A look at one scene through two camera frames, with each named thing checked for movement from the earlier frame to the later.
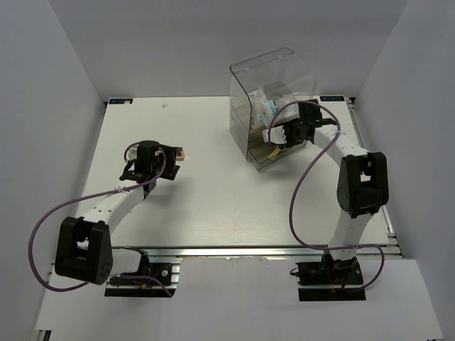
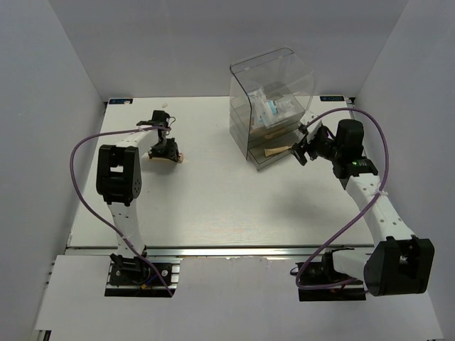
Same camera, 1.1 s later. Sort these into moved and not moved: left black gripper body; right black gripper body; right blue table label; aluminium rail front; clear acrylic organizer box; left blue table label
Moved: right black gripper body; left black gripper body
Not moved: right blue table label; left blue table label; aluminium rail front; clear acrylic organizer box
